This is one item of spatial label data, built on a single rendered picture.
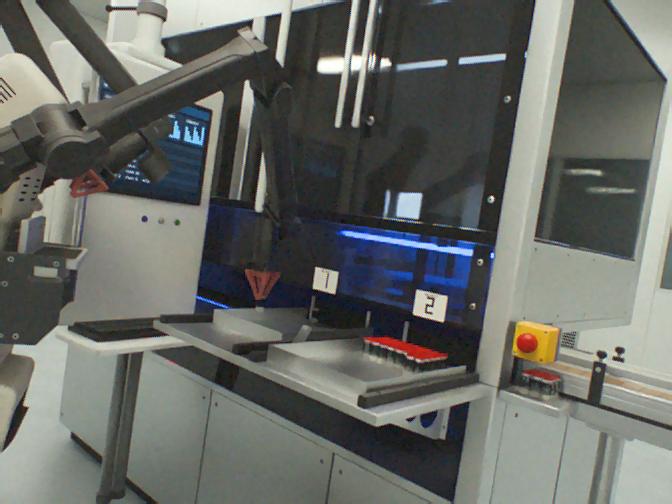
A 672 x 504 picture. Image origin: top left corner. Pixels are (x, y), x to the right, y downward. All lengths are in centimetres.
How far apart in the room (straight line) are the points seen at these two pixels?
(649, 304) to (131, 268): 492
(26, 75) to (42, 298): 39
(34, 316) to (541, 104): 106
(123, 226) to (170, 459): 90
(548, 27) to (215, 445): 152
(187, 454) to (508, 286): 129
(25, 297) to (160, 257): 73
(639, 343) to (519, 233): 471
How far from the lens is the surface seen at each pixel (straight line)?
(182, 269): 184
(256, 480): 182
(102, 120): 99
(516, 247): 124
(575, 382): 132
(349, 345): 133
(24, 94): 114
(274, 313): 160
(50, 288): 110
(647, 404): 129
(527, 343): 119
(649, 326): 587
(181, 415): 210
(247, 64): 103
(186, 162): 180
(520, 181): 126
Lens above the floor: 117
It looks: 3 degrees down
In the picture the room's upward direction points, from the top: 9 degrees clockwise
